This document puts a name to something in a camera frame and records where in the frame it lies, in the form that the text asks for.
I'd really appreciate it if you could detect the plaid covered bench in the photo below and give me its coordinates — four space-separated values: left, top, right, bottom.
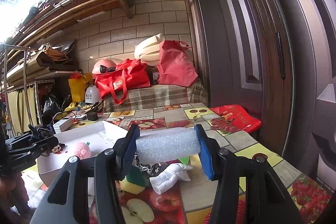
103 80 209 112

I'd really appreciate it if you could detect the white cloth doll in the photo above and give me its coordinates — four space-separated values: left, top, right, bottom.
149 163 193 195

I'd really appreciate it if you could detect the black white patterned cloth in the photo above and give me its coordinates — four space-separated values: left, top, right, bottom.
134 154 162 177

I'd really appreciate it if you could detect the white shallow tray box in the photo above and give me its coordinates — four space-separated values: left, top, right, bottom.
37 121 127 186

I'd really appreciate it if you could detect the cream foam roll stack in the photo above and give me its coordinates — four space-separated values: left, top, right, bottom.
134 34 165 66

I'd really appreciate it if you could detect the pink helmet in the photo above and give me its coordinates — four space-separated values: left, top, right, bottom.
92 59 117 75

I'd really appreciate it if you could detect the fruit pattern tablecloth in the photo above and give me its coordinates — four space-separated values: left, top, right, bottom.
23 102 334 224

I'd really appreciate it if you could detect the white foam block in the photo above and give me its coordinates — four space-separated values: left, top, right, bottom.
136 127 201 164

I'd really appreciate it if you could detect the pink fluffy pompom keychain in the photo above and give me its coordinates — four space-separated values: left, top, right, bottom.
73 142 92 160

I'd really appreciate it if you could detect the black charger block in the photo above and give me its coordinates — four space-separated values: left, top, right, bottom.
86 111 98 121

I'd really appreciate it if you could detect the yellow shopping bag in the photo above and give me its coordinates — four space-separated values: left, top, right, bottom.
68 72 93 103

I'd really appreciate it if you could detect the red non-woven bag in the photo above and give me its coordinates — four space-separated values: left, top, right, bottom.
157 40 198 87

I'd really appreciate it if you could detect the black plastic bag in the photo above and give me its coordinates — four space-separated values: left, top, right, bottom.
42 93 72 125

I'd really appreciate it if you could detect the yellow green sponge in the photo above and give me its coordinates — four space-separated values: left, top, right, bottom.
120 165 146 194

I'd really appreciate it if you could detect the metal shelf rack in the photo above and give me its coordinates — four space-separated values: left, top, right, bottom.
1 44 81 136

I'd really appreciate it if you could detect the red tote bag with handles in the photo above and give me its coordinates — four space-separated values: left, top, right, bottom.
95 59 151 105

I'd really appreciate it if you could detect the brown wooden door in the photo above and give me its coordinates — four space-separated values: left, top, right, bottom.
188 0 335 180

